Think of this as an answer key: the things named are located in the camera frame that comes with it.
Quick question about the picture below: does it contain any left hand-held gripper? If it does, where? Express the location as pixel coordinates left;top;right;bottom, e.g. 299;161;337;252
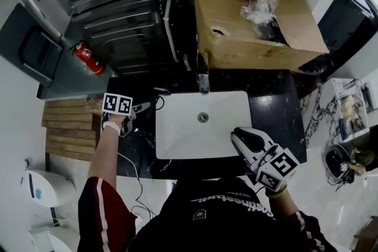
102;93;151;137

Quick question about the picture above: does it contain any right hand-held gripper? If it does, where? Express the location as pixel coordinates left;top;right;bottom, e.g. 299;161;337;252
230;127;301;191

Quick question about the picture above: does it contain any black countertop with white sink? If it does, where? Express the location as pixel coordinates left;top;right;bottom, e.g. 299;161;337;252
105;68;308;180

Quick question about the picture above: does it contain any white rectangular sink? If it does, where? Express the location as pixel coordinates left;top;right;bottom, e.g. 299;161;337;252
155;90;253;161

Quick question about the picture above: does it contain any person's left forearm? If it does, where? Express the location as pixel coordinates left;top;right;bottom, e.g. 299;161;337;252
86;126;122;184

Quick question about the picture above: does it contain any person's right forearm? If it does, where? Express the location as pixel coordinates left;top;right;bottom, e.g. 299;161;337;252
266;189;299;218

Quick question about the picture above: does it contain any white wristband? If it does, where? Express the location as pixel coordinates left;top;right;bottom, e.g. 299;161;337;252
102;121;122;136

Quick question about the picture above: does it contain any brown wrapped packet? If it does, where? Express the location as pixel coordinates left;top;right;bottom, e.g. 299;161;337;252
85;96;106;116

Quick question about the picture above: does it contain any chrome faucet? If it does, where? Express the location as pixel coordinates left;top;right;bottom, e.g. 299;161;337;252
196;52;211;96

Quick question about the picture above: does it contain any red fire extinguisher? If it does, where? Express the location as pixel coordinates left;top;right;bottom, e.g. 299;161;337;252
69;39;106;77

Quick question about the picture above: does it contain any dark grey washing machine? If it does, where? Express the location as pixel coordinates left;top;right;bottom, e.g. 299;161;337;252
71;0;180;77

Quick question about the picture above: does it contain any wooden slat pallet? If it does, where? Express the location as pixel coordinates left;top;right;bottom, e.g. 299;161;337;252
41;98;103;162

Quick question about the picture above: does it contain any white veined marble vanity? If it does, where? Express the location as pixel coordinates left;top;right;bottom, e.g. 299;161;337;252
300;77;370;149

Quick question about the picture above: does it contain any person's black red shirt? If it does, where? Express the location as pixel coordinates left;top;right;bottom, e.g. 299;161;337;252
77;175;340;252

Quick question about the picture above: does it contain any black framed panel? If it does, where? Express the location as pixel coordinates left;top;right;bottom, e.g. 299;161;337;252
0;2;64;88

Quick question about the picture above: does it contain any brown cardboard box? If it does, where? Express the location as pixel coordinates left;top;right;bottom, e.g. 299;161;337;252
191;0;330;71

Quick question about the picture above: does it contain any black cabinet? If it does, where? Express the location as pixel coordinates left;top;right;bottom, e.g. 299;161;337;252
317;0;376;54

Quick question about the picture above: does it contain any yellow bead bracelet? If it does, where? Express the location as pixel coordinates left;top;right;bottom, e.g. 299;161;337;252
265;185;289;199

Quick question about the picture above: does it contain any white drain hose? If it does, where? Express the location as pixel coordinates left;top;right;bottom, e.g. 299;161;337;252
163;0;180;63

